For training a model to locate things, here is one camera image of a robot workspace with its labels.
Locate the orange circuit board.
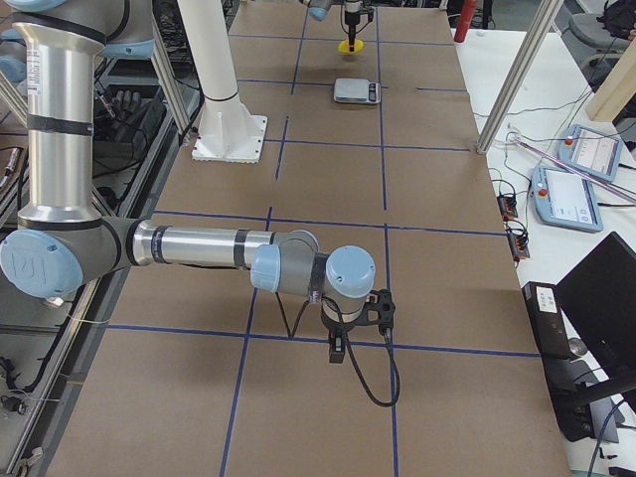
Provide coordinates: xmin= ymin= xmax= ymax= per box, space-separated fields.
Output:
xmin=504 ymin=219 xmax=531 ymax=263
xmin=492 ymin=179 xmax=518 ymax=221

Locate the orange circuit board far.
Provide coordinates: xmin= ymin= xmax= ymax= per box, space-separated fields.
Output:
xmin=492 ymin=179 xmax=518 ymax=221

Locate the grey office chair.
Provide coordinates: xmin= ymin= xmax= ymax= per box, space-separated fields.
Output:
xmin=567 ymin=1 xmax=635 ymax=70

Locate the far teach pendant tablet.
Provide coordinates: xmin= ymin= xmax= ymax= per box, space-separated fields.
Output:
xmin=557 ymin=124 xmax=624 ymax=182

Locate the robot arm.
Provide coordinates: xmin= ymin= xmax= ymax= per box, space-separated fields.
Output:
xmin=1 ymin=1 xmax=376 ymax=363
xmin=299 ymin=0 xmax=375 ymax=55

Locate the silver electronic kitchen scale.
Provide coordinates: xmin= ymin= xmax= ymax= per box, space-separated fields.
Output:
xmin=334 ymin=78 xmax=382 ymax=104

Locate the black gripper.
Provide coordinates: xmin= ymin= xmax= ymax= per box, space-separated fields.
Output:
xmin=321 ymin=306 xmax=368 ymax=364
xmin=343 ymin=0 xmax=364 ymax=53

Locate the teach pendant tablet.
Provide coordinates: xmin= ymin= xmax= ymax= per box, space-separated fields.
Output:
xmin=531 ymin=165 xmax=603 ymax=233
xmin=557 ymin=124 xmax=624 ymax=182

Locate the near teach pendant tablet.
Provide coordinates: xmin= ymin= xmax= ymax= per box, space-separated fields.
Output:
xmin=531 ymin=165 xmax=603 ymax=233

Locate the aluminium frame post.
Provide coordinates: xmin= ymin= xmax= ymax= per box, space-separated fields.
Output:
xmin=476 ymin=0 xmax=563 ymax=154

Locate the black small computer box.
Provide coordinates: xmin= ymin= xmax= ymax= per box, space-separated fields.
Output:
xmin=522 ymin=281 xmax=588 ymax=361

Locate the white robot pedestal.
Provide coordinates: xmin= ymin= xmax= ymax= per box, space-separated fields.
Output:
xmin=178 ymin=0 xmax=267 ymax=163

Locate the black monitor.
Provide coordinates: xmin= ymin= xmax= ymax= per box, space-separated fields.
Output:
xmin=556 ymin=232 xmax=635 ymax=406

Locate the red fire extinguisher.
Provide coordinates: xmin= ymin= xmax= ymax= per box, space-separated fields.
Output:
xmin=454 ymin=0 xmax=478 ymax=43

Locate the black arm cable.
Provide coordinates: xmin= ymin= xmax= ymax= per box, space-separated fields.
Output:
xmin=275 ymin=292 xmax=401 ymax=407

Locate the yellow mango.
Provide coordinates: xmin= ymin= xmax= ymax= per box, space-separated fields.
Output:
xmin=338 ymin=39 xmax=365 ymax=55

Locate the orange circuit board near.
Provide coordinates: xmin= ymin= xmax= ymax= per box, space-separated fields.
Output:
xmin=504 ymin=219 xmax=531 ymax=263

